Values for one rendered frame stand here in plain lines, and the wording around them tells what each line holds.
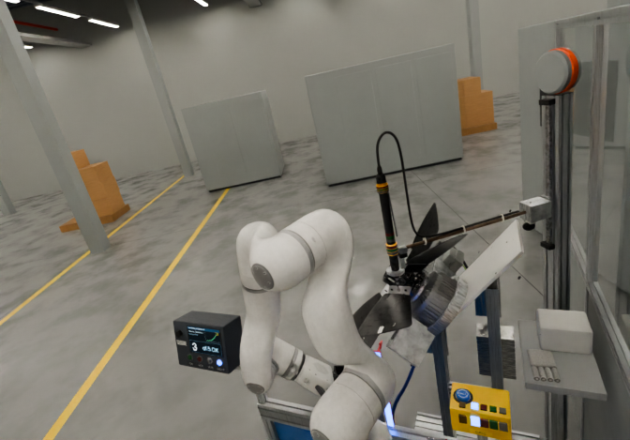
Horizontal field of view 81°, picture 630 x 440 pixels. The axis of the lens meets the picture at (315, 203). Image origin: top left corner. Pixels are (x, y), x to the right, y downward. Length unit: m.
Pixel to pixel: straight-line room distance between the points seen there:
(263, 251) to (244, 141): 7.92
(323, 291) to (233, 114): 7.87
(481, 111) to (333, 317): 9.03
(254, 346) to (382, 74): 6.21
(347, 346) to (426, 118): 6.47
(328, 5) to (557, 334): 12.64
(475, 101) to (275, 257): 9.01
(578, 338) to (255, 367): 1.24
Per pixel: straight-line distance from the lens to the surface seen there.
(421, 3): 14.06
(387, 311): 1.45
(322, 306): 0.75
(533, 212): 1.70
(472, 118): 9.57
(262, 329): 0.96
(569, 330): 1.75
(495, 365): 1.86
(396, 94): 6.93
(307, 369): 1.09
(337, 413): 0.86
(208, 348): 1.58
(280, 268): 0.64
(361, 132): 6.89
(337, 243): 0.72
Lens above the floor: 2.05
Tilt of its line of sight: 19 degrees down
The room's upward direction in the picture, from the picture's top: 13 degrees counter-clockwise
